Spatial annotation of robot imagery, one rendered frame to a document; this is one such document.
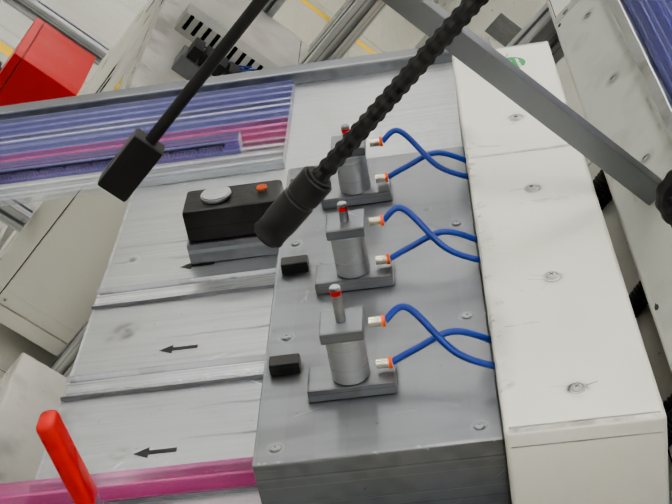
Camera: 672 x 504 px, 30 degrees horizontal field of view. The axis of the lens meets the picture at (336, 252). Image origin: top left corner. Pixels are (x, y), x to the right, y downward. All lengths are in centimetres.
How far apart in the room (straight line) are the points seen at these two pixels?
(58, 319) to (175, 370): 154
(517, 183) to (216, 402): 25
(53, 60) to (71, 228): 65
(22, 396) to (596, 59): 75
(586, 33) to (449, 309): 38
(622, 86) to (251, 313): 32
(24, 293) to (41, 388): 93
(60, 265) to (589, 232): 164
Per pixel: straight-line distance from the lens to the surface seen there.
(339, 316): 68
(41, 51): 169
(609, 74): 99
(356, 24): 202
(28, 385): 146
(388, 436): 67
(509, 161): 87
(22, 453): 139
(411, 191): 89
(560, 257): 76
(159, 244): 102
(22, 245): 233
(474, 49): 76
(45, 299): 238
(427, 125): 112
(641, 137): 89
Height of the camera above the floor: 153
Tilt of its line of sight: 25 degrees down
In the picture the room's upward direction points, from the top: 43 degrees clockwise
